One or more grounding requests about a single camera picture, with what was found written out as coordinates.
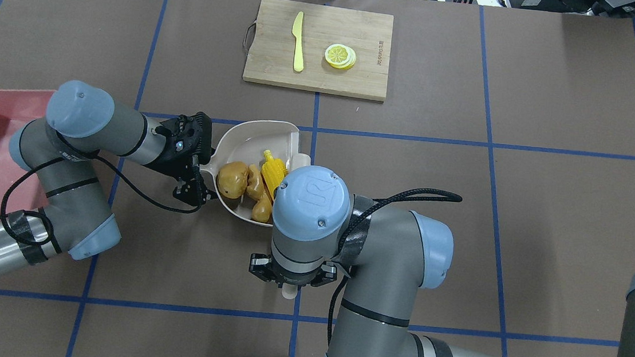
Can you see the yellow lemon slice toy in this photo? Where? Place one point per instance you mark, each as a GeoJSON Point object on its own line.
{"type": "Point", "coordinates": [340, 56]}

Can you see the yellow plastic knife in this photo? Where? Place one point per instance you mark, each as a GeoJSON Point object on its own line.
{"type": "Point", "coordinates": [297, 32]}

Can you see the beige hand brush black bristles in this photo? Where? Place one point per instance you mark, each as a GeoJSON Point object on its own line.
{"type": "Point", "coordinates": [298, 160]}

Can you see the bamboo cutting board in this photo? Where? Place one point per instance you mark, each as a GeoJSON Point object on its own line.
{"type": "Point", "coordinates": [270, 56]}

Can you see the brown potato toy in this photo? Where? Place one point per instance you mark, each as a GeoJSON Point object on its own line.
{"type": "Point", "coordinates": [232, 179]}

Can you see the tan ginger root toy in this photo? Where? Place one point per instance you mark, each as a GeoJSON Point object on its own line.
{"type": "Point", "coordinates": [256, 190]}

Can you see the yellow corn cob toy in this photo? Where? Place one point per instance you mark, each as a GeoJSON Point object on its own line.
{"type": "Point", "coordinates": [273, 172]}

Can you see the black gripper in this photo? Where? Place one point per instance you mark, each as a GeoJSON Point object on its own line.
{"type": "Point", "coordinates": [258, 266]}
{"type": "Point", "coordinates": [170, 159]}

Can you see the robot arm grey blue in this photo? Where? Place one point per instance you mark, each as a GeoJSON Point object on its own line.
{"type": "Point", "coordinates": [554, 278]}
{"type": "Point", "coordinates": [59, 205]}

